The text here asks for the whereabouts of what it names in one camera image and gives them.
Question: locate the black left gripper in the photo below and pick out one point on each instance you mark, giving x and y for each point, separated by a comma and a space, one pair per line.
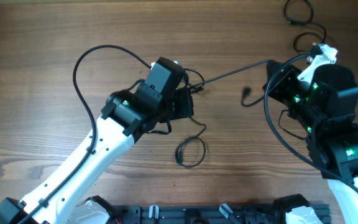
185, 109

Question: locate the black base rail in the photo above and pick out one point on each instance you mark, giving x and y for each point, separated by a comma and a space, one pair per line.
205, 214

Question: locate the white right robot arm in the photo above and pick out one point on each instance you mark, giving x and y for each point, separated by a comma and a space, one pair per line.
326, 109

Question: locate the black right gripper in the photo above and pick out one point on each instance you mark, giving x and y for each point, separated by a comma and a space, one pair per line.
278, 84

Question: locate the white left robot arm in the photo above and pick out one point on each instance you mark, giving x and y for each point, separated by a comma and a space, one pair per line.
125, 117

